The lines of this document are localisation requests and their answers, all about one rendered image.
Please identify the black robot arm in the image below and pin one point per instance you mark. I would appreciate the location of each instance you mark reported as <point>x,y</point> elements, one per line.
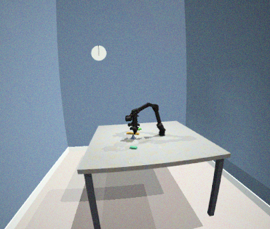
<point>134,114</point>

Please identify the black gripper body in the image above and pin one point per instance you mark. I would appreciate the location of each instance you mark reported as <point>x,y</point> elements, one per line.
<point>135,124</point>

